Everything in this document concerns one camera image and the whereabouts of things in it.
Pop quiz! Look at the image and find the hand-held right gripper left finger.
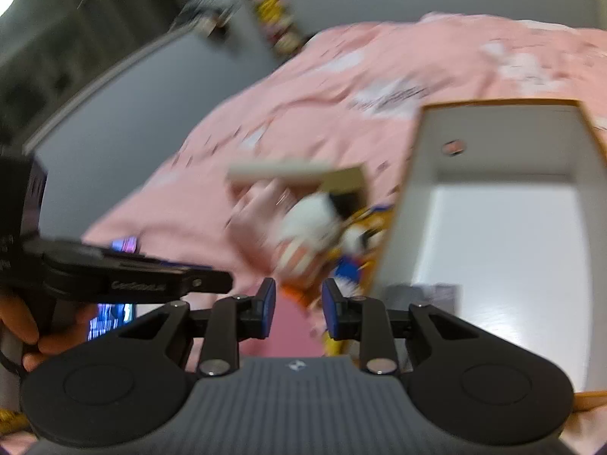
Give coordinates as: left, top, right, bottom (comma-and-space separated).
118, 277, 277, 379

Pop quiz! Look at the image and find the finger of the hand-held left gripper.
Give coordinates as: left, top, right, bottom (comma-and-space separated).
182, 264, 234, 295

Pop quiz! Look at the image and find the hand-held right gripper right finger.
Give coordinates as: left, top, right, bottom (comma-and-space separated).
322, 278, 480, 377

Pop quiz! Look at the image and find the white plush with striped base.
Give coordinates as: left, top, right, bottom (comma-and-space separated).
274, 191, 367, 291

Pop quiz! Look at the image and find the orange plush with blue hat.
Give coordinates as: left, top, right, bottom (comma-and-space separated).
282, 203, 396, 356

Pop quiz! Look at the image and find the person's left hand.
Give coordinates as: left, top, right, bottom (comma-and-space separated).
0, 290, 98, 373

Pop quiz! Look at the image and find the phone with lit screen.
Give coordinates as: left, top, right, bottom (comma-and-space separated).
88, 236, 139, 342

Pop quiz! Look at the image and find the white flat box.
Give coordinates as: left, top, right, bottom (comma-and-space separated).
226, 160, 370, 202

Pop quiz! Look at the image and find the yellow patterned cloth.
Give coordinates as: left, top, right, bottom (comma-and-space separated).
0, 409, 30, 437

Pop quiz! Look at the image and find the grey door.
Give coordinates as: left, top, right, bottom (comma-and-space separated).
26, 0, 285, 252

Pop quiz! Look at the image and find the pink printed blanket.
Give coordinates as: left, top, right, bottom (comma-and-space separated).
0, 12, 607, 455

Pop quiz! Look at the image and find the doll at top left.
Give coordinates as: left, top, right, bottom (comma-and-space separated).
231, 0, 305, 54

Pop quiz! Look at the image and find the black door handle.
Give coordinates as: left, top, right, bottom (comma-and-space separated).
173, 0, 240, 39

